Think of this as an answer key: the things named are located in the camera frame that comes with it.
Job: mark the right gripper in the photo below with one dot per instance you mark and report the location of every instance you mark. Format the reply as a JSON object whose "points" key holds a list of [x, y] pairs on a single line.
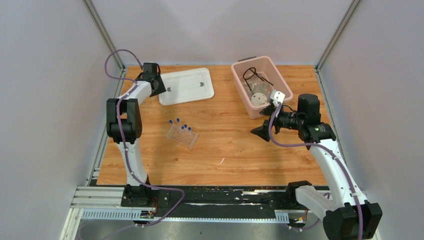
{"points": [[262, 130]]}

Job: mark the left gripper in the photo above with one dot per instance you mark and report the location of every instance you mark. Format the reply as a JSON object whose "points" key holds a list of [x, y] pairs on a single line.
{"points": [[162, 88]]}

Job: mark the white plastic lid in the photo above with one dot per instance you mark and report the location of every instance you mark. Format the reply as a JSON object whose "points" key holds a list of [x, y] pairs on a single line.
{"points": [[186, 86]]}

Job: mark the white clay triangle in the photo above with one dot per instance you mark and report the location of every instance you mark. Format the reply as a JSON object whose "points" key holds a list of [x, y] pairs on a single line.
{"points": [[250, 87]]}

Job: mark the black metal tripod stand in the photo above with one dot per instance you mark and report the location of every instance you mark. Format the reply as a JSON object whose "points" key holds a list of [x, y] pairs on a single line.
{"points": [[251, 72]]}

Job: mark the clear test tube rack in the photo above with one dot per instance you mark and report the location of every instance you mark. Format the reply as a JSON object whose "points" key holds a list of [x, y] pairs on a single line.
{"points": [[186, 141]]}

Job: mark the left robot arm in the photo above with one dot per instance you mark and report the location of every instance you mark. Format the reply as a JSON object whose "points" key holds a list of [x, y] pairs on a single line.
{"points": [[124, 126]]}

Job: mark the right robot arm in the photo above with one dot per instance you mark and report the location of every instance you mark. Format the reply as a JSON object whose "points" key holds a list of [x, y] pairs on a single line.
{"points": [[348, 215]]}

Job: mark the pink plastic bin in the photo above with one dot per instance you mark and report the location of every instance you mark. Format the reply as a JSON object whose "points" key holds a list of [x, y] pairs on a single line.
{"points": [[266, 67]]}

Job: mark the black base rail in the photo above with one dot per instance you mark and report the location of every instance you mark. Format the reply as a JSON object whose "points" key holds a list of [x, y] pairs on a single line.
{"points": [[212, 202]]}

